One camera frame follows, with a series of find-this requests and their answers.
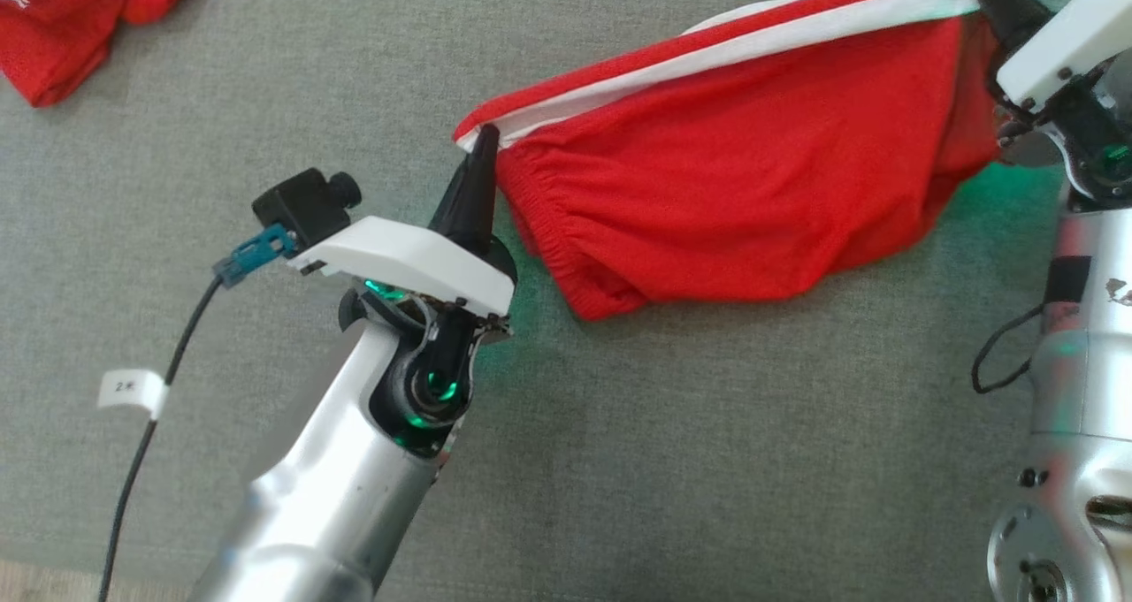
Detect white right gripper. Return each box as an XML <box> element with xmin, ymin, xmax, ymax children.
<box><xmin>964</xmin><ymin>0</ymin><xmax>1132</xmax><ymax>206</ymax></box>

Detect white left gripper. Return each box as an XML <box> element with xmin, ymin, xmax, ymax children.
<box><xmin>287</xmin><ymin>125</ymin><xmax>517</xmax><ymax>343</ymax></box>

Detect red shorts with white stripe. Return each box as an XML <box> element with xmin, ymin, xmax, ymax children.
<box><xmin>454</xmin><ymin>0</ymin><xmax>1011</xmax><ymax>322</ymax></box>

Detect red shirt with white sleeves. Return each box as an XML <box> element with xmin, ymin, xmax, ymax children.
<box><xmin>0</xmin><ymin>0</ymin><xmax>218</xmax><ymax>108</ymax></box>

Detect grey fabric sofa seat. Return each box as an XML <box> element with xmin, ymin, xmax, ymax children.
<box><xmin>0</xmin><ymin>0</ymin><xmax>1132</xmax><ymax>602</ymax></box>

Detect blue left camera connector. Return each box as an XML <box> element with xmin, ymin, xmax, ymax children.
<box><xmin>215</xmin><ymin>224</ymin><xmax>298</xmax><ymax>287</ymax></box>

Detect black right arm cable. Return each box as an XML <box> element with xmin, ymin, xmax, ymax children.
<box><xmin>971</xmin><ymin>301</ymin><xmax>1053</xmax><ymax>396</ymax></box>

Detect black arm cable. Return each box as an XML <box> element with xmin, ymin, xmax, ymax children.
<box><xmin>97</xmin><ymin>275</ymin><xmax>224</xmax><ymax>602</ymax></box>
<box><xmin>971</xmin><ymin>301</ymin><xmax>1053</xmax><ymax>396</ymax></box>

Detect white left cable label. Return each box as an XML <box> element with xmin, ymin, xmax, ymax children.
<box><xmin>97</xmin><ymin>370</ymin><xmax>169</xmax><ymax>420</ymax></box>

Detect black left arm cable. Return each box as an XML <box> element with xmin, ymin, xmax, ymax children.
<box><xmin>97</xmin><ymin>275</ymin><xmax>224</xmax><ymax>602</ymax></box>

